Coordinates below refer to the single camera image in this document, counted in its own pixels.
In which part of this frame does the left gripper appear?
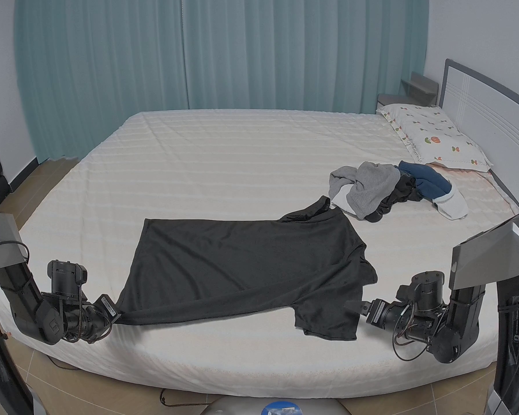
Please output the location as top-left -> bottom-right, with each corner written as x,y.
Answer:
89,293 -> 123,329

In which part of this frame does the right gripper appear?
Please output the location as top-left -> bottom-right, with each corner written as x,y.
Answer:
345,299 -> 400,329

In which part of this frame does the black T-shirt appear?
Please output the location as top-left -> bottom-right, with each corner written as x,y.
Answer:
112,196 -> 378,342

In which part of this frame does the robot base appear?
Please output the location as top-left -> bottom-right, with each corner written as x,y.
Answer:
199,398 -> 347,415

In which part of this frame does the pile of clothes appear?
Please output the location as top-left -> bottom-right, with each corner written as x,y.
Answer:
329,160 -> 469,223

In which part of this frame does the bed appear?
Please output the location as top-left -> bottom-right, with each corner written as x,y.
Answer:
0,59 -> 519,399

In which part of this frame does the white printed pillow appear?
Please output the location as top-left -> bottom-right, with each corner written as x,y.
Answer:
375,103 -> 493,173

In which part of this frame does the grey bedside table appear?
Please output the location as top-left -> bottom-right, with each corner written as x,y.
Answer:
377,72 -> 439,110

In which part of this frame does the blue-green curtain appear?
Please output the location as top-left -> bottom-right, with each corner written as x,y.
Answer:
13,0 -> 189,163
182,0 -> 431,113

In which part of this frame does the black cable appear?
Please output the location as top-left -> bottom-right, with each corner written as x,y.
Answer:
391,314 -> 433,362
0,240 -> 30,272
48,356 -> 80,371
159,388 -> 210,409

